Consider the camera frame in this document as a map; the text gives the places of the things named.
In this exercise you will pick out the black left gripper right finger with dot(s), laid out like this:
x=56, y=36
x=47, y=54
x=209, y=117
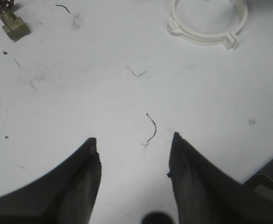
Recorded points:
x=206, y=195

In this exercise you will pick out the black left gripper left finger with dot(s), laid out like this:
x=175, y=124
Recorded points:
x=65, y=195

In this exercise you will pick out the white half pipe clamp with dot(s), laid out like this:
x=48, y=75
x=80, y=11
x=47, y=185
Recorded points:
x=242, y=9
x=176, y=27

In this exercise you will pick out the brass valve with red handwheel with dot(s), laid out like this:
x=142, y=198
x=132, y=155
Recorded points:
x=14, y=27

